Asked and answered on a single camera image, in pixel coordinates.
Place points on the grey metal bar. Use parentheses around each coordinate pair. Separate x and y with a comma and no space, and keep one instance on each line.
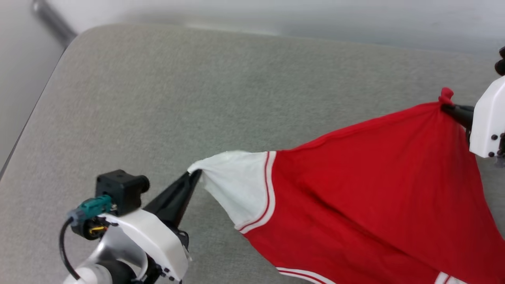
(53,21)

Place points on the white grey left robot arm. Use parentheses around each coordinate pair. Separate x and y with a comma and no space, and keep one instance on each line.
(106,260)

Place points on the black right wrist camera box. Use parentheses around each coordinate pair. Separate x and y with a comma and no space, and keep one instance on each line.
(501,61)

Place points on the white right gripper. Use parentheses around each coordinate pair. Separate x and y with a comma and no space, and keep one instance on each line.
(489,118)

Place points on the red and white jersey garment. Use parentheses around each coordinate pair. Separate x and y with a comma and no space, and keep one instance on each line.
(375,189)

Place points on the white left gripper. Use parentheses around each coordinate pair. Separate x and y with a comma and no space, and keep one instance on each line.
(158,240)

